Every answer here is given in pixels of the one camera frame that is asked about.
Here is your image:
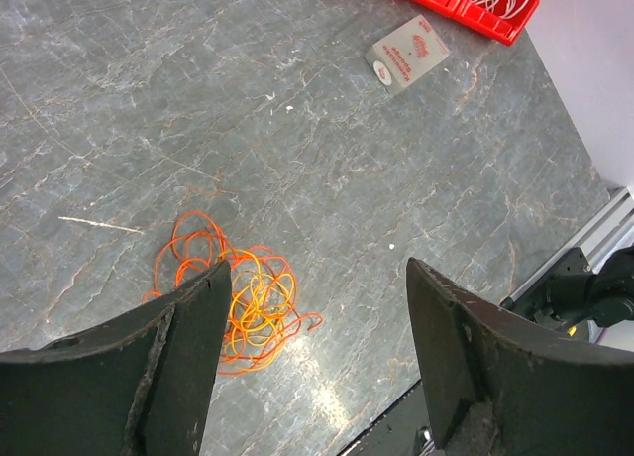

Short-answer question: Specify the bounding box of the red three-compartment bin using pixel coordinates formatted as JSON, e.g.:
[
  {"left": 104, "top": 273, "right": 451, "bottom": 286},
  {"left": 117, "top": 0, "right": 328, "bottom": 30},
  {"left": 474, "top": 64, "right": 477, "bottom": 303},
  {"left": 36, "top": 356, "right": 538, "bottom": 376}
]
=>
[{"left": 411, "top": 0, "right": 540, "bottom": 46}]

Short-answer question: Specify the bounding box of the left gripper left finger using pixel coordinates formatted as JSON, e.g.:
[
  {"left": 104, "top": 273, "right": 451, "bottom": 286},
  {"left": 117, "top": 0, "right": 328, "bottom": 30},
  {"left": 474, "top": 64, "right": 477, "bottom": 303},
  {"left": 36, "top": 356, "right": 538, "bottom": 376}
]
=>
[{"left": 1, "top": 261, "right": 232, "bottom": 455}]

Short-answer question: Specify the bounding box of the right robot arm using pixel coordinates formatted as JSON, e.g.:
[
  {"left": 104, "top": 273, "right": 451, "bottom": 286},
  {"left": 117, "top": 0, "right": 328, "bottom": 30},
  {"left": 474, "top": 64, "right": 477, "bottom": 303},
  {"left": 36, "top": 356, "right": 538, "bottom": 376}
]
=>
[{"left": 500, "top": 247, "right": 633, "bottom": 339}]

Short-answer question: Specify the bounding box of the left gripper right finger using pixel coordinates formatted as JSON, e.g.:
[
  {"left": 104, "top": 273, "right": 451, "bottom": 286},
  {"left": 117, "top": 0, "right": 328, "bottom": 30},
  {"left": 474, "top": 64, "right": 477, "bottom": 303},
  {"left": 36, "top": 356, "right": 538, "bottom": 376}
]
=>
[{"left": 406, "top": 258, "right": 633, "bottom": 455}]

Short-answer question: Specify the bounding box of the orange yellow cable tangle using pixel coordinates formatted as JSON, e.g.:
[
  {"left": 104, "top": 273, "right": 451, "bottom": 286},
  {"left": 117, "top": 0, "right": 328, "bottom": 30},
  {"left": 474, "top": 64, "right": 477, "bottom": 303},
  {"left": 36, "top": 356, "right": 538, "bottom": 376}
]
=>
[{"left": 142, "top": 210, "right": 324, "bottom": 377}]

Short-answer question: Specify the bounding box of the grey sponge packet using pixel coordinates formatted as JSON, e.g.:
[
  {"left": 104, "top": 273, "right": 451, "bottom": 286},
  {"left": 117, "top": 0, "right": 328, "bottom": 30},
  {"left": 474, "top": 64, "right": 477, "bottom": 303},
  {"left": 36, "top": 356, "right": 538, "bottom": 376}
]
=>
[{"left": 365, "top": 15, "right": 451, "bottom": 95}]

